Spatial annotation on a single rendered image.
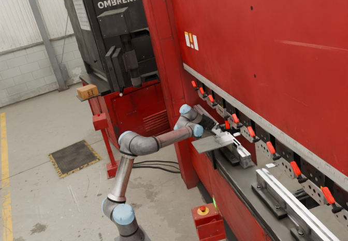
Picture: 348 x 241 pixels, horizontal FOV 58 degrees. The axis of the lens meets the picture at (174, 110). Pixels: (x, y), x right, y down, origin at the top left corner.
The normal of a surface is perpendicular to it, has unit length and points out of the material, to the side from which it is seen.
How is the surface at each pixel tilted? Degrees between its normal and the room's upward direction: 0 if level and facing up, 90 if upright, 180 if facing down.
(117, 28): 90
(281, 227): 0
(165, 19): 90
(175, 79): 90
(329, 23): 90
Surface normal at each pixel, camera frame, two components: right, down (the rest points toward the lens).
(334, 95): -0.95, 0.27
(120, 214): -0.11, -0.87
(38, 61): 0.47, 0.26
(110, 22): 0.05, 0.39
